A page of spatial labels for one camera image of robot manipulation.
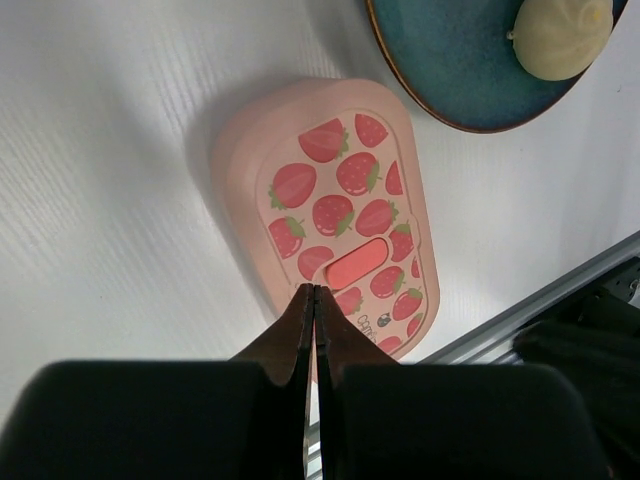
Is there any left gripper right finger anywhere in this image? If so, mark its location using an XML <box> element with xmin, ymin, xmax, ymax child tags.
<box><xmin>314</xmin><ymin>286</ymin><xmax>405</xmax><ymax>479</ymax></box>

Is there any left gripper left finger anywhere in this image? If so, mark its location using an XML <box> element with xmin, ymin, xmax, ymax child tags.
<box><xmin>232</xmin><ymin>284</ymin><xmax>314</xmax><ymax>479</ymax></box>

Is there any pink lunch box lid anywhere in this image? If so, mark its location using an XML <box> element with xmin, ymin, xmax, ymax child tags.
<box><xmin>211</xmin><ymin>78</ymin><xmax>440</xmax><ymax>359</ymax></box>

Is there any blue ceramic plate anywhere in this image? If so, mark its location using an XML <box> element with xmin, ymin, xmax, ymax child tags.
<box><xmin>365</xmin><ymin>1</ymin><xmax>627</xmax><ymax>133</ymax></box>

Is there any beige steamed bun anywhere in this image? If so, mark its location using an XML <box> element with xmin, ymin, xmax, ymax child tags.
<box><xmin>507</xmin><ymin>0</ymin><xmax>614</xmax><ymax>81</ymax></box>

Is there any aluminium mounting rail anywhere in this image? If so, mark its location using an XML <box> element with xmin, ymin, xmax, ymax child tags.
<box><xmin>299</xmin><ymin>230</ymin><xmax>640</xmax><ymax>480</ymax></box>

